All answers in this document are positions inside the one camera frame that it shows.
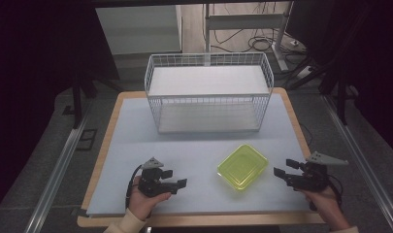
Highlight grey metal rail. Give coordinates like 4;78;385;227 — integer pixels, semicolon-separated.
321;95;393;233
23;98;95;233

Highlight yellow-green plastic plate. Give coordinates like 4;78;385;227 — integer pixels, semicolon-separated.
216;144;270;191

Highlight person's left hand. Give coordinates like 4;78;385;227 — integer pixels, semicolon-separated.
128;176;173;221

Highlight white metal stand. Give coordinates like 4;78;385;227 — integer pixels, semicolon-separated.
203;1;295;72

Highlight black cables on floor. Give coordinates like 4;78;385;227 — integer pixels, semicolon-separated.
213;27;307;56

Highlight person's right hand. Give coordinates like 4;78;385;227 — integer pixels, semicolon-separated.
297;185;351;231

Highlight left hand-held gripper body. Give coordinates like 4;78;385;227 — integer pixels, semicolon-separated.
137;156;180;198

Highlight white wire rack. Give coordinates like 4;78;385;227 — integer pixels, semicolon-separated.
144;51;275;134

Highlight white power strip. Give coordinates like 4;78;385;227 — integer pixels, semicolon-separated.
295;65;314;81

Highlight pale blue table mat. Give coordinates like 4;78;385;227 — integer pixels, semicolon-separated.
85;93;312;216

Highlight black stand leg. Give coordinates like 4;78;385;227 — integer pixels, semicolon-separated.
318;72;360;126
71;72;98;130

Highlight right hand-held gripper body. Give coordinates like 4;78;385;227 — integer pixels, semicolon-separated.
285;150;349;192

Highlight grey board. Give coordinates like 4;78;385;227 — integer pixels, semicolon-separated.
95;4;183;56

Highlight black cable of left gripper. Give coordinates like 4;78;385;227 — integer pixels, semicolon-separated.
124;164;144;210

